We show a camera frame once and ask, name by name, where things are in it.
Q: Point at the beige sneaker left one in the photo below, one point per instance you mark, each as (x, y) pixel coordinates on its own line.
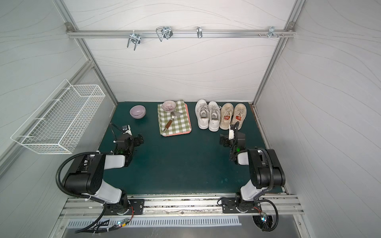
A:
(226, 116)

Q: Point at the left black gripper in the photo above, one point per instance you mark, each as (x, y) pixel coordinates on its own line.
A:
(138, 140)

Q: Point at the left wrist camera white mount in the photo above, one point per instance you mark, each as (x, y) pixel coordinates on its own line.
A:
(127, 130)

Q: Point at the white vent strip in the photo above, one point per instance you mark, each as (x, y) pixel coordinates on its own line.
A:
(151, 222)

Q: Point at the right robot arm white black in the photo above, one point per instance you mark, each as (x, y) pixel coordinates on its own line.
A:
(265, 170)

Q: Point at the green white checkered cloth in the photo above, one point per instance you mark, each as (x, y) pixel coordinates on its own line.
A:
(175, 122)

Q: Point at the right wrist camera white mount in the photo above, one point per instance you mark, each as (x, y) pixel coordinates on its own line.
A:
(233, 131)

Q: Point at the beige sneaker right one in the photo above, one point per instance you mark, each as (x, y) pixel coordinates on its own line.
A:
(239, 115)

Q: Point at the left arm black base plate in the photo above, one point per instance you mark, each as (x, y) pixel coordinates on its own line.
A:
(126, 207)

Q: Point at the white sneaker with laces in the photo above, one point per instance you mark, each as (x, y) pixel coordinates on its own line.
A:
(202, 114)

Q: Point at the pink speckled bowl on cloth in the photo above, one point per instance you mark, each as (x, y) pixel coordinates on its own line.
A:
(169, 106)

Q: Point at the aluminium cross rail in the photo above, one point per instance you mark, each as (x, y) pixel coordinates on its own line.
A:
(177, 34)

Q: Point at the metal hook bracket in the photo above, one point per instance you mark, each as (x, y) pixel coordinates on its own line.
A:
(164, 32)
(271, 33)
(134, 40)
(199, 32)

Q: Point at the pink tray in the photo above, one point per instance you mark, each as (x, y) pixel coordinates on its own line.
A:
(188, 122)

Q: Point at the purple bowl on table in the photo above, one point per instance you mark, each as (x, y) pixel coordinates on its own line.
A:
(138, 112)

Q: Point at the white wire basket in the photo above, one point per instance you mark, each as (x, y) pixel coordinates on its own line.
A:
(58, 124)

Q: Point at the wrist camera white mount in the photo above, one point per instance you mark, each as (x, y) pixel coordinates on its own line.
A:
(127, 130)
(233, 131)

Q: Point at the beige sneaker one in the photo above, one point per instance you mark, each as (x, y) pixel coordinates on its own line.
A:
(239, 115)
(226, 116)

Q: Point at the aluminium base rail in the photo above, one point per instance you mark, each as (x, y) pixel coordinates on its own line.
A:
(174, 205)

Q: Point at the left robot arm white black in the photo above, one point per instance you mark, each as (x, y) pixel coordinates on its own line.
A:
(81, 175)

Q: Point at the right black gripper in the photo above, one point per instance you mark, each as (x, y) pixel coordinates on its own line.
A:
(224, 140)

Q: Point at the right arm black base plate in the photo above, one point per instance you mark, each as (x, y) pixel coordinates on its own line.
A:
(234, 205)

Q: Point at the metal spatula wooden handle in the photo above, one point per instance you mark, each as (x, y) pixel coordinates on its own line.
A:
(173, 115)

